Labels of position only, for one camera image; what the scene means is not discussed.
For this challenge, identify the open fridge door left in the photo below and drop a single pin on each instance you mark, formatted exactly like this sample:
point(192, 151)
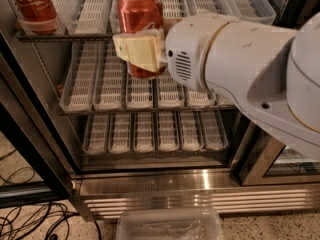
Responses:
point(17, 122)

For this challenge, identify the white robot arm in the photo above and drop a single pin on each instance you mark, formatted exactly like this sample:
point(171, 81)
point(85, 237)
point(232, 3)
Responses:
point(271, 74)

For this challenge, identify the clear plastic floor container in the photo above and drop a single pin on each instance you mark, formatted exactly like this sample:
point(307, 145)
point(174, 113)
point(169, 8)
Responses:
point(170, 224)

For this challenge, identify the red coca-cola can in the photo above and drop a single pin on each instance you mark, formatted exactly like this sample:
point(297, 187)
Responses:
point(139, 15)
point(39, 16)

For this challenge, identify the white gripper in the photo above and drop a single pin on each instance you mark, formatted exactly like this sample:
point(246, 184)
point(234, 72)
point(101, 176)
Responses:
point(189, 47)

